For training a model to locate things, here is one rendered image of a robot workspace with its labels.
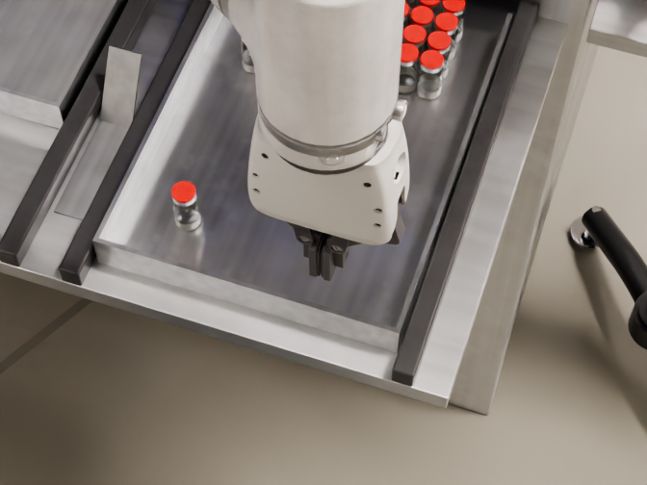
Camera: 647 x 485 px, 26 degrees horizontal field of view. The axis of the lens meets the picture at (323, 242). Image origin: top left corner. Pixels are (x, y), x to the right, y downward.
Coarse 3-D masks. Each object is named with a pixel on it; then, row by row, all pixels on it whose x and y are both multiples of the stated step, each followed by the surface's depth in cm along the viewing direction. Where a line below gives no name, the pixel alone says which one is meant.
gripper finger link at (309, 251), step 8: (320, 232) 97; (320, 240) 97; (304, 248) 99; (312, 248) 97; (320, 248) 97; (304, 256) 100; (312, 256) 97; (320, 256) 98; (312, 264) 98; (320, 264) 99; (312, 272) 99; (320, 272) 100
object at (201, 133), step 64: (192, 64) 125; (192, 128) 123; (448, 128) 123; (128, 192) 118; (448, 192) 116; (128, 256) 114; (192, 256) 116; (256, 256) 116; (384, 256) 116; (320, 320) 112; (384, 320) 113
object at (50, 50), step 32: (0, 0) 131; (32, 0) 131; (64, 0) 131; (96, 0) 131; (0, 32) 129; (32, 32) 129; (64, 32) 129; (96, 32) 124; (0, 64) 127; (32, 64) 127; (64, 64) 127; (0, 96) 122; (32, 96) 121; (64, 96) 121
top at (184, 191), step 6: (174, 186) 114; (180, 186) 115; (186, 186) 115; (192, 186) 114; (174, 192) 114; (180, 192) 114; (186, 192) 114; (192, 192) 114; (174, 198) 114; (180, 198) 114; (186, 198) 114; (192, 198) 114
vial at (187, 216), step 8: (192, 200) 114; (176, 208) 115; (184, 208) 115; (192, 208) 115; (176, 216) 116; (184, 216) 116; (192, 216) 116; (176, 224) 118; (184, 224) 117; (192, 224) 117
